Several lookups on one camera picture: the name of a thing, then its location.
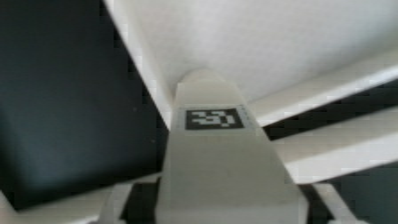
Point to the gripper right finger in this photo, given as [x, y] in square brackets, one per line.
[329, 211]

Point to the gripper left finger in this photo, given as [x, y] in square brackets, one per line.
[128, 208]

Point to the white desk leg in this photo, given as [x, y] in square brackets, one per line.
[224, 185]

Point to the white desk tabletop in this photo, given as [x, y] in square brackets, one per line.
[304, 50]

